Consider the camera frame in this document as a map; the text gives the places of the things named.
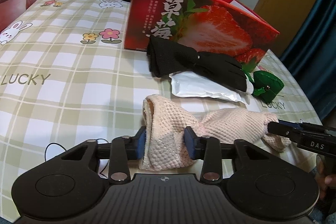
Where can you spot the checkered bunny tablecloth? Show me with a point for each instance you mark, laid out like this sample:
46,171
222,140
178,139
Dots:
61,85

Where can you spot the pink knitted cloth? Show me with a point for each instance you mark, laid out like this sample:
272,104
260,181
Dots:
165,123

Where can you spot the green plush pouch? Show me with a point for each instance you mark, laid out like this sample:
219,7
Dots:
266,86

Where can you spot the person's right hand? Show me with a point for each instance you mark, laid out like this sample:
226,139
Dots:
324,181

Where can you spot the blue curtain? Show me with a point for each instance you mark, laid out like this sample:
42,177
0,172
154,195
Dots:
310,57

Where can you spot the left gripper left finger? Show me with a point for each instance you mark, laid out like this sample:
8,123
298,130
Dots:
122,150

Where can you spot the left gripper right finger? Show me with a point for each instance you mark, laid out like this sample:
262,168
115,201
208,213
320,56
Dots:
207,149

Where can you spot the red strawberry cardboard box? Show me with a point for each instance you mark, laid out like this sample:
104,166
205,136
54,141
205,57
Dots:
218,26

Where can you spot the black bow tie cloth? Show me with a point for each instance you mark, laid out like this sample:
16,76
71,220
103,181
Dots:
166,57

